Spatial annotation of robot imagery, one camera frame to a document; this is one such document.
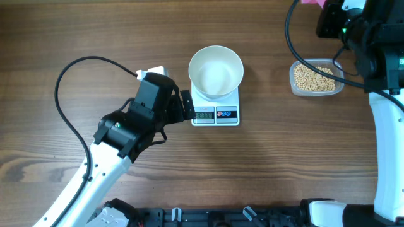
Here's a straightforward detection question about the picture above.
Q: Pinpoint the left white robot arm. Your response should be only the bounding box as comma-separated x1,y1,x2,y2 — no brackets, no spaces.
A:
36,73,195,226

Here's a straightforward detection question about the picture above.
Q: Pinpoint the white bowl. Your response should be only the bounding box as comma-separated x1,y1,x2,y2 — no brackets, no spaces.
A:
188,45,244,99

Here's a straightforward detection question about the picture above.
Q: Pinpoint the white digital kitchen scale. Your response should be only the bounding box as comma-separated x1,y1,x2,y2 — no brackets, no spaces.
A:
191,84,241,127

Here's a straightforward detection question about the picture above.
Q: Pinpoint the pink plastic measuring scoop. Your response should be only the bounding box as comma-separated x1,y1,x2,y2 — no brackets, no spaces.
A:
301,0,326,8

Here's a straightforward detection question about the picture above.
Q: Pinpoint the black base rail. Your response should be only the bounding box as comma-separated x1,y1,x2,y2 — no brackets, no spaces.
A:
134,206,308,227

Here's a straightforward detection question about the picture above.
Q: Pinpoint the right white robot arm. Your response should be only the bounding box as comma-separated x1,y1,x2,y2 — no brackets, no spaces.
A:
307,1,403,226

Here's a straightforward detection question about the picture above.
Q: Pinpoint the clear container of soybeans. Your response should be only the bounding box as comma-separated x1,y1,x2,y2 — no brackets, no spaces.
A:
289,59,344,96

